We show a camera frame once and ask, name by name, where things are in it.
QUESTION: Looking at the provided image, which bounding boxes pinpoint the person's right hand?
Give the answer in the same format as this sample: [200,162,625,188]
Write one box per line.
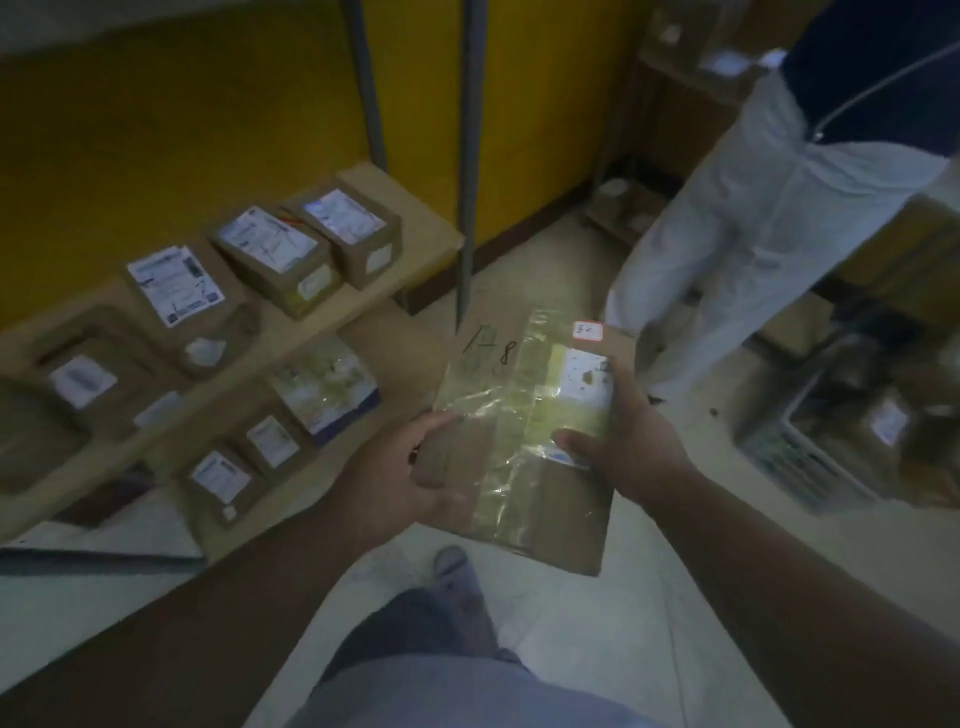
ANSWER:
[551,358,699,511]

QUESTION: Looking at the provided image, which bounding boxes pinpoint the person's left hand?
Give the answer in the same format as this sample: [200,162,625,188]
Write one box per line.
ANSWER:
[329,410,470,549]

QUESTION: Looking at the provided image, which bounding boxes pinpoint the large white tape-wrapped box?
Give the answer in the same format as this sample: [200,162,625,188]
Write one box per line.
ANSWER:
[266,333,383,448]

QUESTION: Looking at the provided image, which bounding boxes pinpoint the box with orange stripes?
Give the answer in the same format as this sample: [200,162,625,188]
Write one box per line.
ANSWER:
[208,206,345,322]

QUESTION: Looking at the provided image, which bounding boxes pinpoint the brown box label 1-7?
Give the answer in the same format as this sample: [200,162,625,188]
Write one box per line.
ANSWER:
[281,178,405,292]

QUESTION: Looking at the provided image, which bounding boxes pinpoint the small parcel marked 1-7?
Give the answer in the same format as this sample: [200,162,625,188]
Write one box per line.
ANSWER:
[123,241,263,381]

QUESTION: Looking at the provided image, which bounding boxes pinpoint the person's left forearm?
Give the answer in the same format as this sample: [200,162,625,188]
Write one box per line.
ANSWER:
[0,502,376,728]

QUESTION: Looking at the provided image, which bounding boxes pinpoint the person's right forearm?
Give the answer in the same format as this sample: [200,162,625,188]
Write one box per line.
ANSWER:
[644,464,960,728]

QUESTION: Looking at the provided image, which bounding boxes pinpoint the grey slipper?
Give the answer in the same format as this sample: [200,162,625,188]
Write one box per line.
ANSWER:
[432,545,489,603]

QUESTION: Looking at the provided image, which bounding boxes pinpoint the dark grey shorts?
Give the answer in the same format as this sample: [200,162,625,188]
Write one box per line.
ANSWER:
[318,588,528,685]

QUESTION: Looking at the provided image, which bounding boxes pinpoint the white slatted plastic crate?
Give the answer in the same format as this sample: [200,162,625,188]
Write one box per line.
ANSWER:
[733,373,960,520]

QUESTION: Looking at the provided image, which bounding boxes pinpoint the white cable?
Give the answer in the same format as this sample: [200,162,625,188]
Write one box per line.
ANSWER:
[808,41,960,145]

